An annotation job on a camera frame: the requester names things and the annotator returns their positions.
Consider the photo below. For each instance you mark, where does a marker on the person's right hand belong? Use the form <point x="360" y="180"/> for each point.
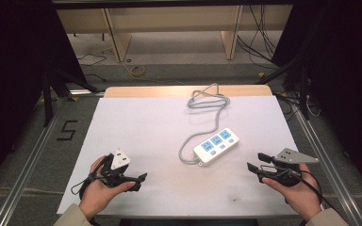
<point x="304" y="196"/>

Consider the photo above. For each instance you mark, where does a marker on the white table sheet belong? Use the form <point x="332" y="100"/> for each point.
<point x="144" y="125"/>

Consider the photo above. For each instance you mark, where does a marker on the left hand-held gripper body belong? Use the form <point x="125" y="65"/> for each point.
<point x="120" y="159"/>

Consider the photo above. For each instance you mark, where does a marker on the yellow tape roll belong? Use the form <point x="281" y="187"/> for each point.
<point x="137" y="71"/>

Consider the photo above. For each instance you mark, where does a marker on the wooden shelf furniture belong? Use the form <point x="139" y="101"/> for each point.
<point x="172" y="17"/>

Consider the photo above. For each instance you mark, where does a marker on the short aluminium rail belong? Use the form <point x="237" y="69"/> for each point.
<point x="86" y="92"/>

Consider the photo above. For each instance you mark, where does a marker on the white power strip blue sockets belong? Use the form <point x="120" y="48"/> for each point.
<point x="221" y="150"/>

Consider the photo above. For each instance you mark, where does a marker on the black metal stand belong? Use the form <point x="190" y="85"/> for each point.
<point x="47" y="100"/>
<point x="302" y="94"/>

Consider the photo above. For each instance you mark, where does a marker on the black curtain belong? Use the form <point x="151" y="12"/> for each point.
<point x="348" y="78"/>
<point x="12" y="78"/>

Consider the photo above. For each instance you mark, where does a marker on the person's left hand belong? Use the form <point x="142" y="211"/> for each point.
<point x="96" y="194"/>

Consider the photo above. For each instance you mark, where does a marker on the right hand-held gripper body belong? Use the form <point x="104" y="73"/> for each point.
<point x="290" y="157"/>

